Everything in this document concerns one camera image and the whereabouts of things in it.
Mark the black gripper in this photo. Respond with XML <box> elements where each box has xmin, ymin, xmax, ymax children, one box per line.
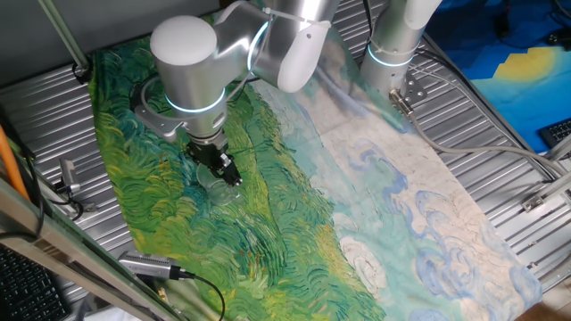
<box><xmin>186</xmin><ymin>140</ymin><xmax>244</xmax><ymax>188</ymax></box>

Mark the clear plastic cup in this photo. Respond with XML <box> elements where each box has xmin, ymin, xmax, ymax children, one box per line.
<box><xmin>195</xmin><ymin>163</ymin><xmax>241</xmax><ymax>208</ymax></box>

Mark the painted landscape print tablecloth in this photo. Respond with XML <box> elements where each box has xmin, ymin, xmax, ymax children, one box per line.
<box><xmin>87</xmin><ymin>0</ymin><xmax>544</xmax><ymax>321</ymax></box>

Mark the black pole clamp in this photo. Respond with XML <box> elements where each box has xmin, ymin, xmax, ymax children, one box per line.
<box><xmin>70</xmin><ymin>55</ymin><xmax>95</xmax><ymax>86</ymax></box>

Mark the silver base mounting plate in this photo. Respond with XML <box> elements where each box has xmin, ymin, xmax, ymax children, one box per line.
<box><xmin>400</xmin><ymin>70</ymin><xmax>428</xmax><ymax>107</ymax></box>

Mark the orange pole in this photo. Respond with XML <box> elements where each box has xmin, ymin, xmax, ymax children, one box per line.
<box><xmin>0</xmin><ymin>123</ymin><xmax>31</xmax><ymax>202</ymax></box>

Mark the green pole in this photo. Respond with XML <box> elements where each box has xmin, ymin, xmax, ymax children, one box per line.
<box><xmin>37</xmin><ymin>0</ymin><xmax>91</xmax><ymax>71</ymax></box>

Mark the black keyboard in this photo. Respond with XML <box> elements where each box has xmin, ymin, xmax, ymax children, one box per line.
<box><xmin>536</xmin><ymin>117</ymin><xmax>571</xmax><ymax>149</ymax></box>
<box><xmin>0</xmin><ymin>243</ymin><xmax>71</xmax><ymax>321</ymax></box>

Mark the blue and yellow cloth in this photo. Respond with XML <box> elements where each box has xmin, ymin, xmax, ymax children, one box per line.
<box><xmin>423</xmin><ymin>0</ymin><xmax>571</xmax><ymax>155</ymax></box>

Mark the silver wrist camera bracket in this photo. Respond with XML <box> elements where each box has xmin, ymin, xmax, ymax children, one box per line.
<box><xmin>133</xmin><ymin>108</ymin><xmax>186</xmax><ymax>144</ymax></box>

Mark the black camera cable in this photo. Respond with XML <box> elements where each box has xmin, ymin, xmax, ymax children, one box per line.
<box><xmin>178</xmin><ymin>269</ymin><xmax>227</xmax><ymax>321</ymax></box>

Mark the silver depth camera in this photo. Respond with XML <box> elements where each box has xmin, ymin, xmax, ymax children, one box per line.
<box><xmin>117</xmin><ymin>250</ymin><xmax>182</xmax><ymax>282</ymax></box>

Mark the aluminium frame bar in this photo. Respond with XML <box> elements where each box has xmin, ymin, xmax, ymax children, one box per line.
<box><xmin>0</xmin><ymin>177</ymin><xmax>189</xmax><ymax>321</ymax></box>

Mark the black cable beside frame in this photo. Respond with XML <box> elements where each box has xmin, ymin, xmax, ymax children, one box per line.
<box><xmin>21</xmin><ymin>144</ymin><xmax>46</xmax><ymax>240</ymax></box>

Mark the grey base cable with connector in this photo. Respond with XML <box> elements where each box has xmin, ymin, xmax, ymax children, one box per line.
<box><xmin>388</xmin><ymin>87</ymin><xmax>571</xmax><ymax>179</ymax></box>

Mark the small metal corner bracket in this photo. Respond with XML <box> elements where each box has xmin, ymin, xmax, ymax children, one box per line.
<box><xmin>520</xmin><ymin>193</ymin><xmax>548</xmax><ymax>214</ymax></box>

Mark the aluminium profile rail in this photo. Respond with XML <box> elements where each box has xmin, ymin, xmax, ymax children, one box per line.
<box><xmin>520</xmin><ymin>133</ymin><xmax>571</xmax><ymax>214</ymax></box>

